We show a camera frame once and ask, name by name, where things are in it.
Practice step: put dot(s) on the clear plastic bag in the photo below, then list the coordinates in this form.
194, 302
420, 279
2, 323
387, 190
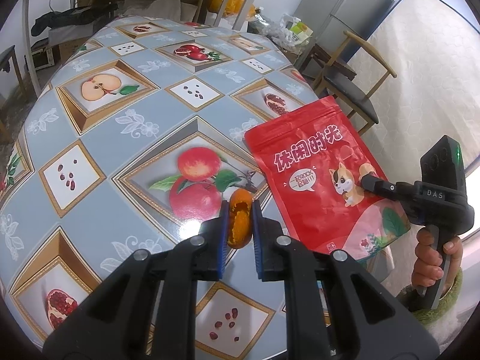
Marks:
270, 26

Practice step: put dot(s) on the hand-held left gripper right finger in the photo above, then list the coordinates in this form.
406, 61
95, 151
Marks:
257, 240

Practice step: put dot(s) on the wooden table white legs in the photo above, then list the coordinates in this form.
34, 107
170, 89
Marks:
32, 45

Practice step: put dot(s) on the green white packet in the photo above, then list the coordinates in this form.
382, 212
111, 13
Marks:
300, 30

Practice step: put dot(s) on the wooden chair black seat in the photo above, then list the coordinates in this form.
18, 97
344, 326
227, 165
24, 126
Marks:
348, 90

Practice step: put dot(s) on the white mattress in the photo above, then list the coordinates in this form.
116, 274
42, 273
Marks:
420, 82

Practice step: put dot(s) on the white sack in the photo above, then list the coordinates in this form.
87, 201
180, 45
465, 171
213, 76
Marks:
157, 7

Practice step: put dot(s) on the orange peel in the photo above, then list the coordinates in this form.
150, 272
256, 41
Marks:
240, 217

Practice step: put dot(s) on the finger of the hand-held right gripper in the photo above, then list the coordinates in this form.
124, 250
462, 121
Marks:
378, 184

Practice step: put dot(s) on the person's right hand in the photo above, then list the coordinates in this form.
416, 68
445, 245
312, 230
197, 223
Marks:
423, 258

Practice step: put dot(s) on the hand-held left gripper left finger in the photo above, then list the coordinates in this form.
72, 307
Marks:
224, 240

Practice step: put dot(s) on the fruit printed tablecloth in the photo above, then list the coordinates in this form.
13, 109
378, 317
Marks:
150, 82

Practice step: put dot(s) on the grey refrigerator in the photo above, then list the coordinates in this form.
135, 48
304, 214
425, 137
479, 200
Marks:
352, 7

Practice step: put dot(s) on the black cloth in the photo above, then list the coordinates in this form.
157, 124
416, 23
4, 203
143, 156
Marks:
67, 17

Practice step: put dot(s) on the white small appliance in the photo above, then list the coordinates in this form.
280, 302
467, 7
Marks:
43, 58

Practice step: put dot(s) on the red snack pouch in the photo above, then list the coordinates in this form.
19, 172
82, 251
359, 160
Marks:
311, 165

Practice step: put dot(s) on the wooden chair brown seat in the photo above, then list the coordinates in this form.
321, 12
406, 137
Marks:
318, 58

